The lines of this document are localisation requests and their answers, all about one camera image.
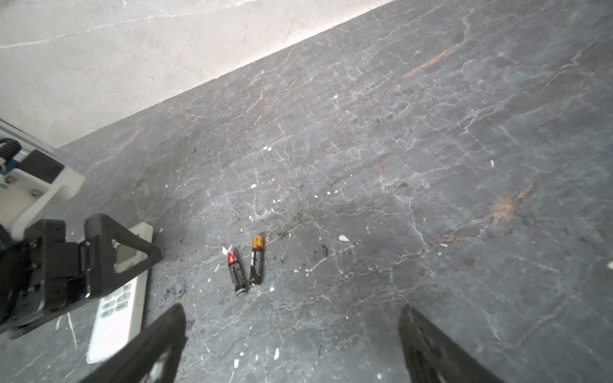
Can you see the red black AAA battery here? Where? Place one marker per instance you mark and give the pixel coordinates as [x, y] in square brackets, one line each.
[236, 273]

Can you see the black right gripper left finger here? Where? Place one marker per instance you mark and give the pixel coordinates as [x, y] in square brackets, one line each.
[152, 356]

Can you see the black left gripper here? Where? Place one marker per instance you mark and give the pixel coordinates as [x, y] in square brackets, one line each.
[42, 277]

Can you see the gold black AAA battery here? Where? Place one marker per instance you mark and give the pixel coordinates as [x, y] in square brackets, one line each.
[257, 262]

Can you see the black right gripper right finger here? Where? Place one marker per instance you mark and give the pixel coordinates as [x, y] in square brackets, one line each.
[432, 356]

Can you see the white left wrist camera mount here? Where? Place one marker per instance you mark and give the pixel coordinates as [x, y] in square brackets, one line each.
[29, 183]

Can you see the white remote control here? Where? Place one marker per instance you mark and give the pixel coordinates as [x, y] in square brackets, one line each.
[120, 315]

